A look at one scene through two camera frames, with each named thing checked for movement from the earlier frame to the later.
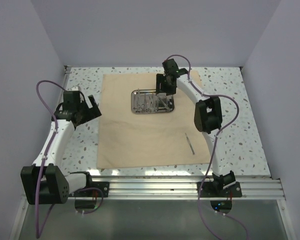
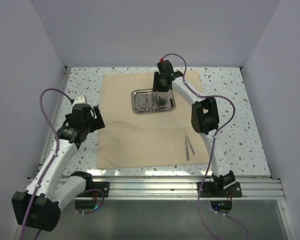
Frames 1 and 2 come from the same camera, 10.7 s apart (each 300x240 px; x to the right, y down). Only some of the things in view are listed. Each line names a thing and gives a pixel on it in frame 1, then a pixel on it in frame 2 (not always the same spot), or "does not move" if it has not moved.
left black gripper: (92, 112) to (98, 122)
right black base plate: (209, 190) does not move
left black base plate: (104, 186) does not move
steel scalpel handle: (163, 102) to (187, 149)
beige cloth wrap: (147, 141) does not move
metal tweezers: (190, 144) does not move
